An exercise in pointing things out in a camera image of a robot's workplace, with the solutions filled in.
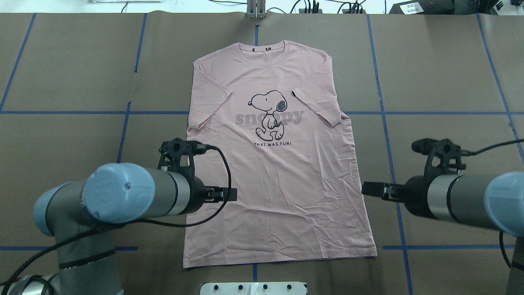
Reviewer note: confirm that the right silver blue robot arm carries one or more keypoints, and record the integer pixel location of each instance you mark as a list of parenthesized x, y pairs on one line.
[(484, 201)]

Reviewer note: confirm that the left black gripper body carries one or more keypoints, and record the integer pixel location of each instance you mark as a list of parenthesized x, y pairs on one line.
[(198, 193)]

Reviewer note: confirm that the pink Snoopy t-shirt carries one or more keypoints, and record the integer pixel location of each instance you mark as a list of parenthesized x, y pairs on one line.
[(273, 111)]

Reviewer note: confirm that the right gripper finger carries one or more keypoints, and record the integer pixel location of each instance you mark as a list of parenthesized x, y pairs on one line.
[(373, 187), (378, 194)]

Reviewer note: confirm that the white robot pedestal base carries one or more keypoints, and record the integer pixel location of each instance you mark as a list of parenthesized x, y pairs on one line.
[(255, 288)]

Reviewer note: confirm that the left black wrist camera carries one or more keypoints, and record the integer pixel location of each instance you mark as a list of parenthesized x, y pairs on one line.
[(178, 156)]

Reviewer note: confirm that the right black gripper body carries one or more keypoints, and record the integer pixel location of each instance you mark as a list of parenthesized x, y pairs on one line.
[(415, 196)]

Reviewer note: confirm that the black box with label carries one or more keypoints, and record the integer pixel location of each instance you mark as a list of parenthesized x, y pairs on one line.
[(431, 7)]

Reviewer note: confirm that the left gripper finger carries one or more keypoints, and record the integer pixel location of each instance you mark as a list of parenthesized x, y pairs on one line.
[(224, 191), (224, 198)]

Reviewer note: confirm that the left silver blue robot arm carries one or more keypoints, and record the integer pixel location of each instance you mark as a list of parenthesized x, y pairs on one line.
[(81, 216)]

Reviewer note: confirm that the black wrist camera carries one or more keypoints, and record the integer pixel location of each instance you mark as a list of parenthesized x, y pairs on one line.
[(443, 157), (178, 156)]

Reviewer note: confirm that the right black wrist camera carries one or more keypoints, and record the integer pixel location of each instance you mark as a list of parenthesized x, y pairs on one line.
[(443, 157)]

